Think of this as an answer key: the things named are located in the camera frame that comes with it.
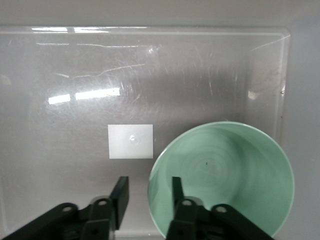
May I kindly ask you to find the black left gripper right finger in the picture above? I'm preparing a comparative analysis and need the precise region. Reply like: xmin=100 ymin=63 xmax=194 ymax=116
xmin=165 ymin=176 xmax=274 ymax=240

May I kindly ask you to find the clear plastic box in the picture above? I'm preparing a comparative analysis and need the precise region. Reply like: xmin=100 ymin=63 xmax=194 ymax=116
xmin=0 ymin=24 xmax=320 ymax=240

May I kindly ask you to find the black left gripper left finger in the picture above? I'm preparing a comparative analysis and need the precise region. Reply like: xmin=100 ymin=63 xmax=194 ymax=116
xmin=0 ymin=175 xmax=130 ymax=240

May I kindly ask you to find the white square label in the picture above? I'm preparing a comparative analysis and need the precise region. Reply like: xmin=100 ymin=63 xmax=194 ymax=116
xmin=107 ymin=123 xmax=154 ymax=160

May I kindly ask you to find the mint green bowl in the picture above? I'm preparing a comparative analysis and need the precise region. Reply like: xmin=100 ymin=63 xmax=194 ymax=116
xmin=146 ymin=121 xmax=296 ymax=240

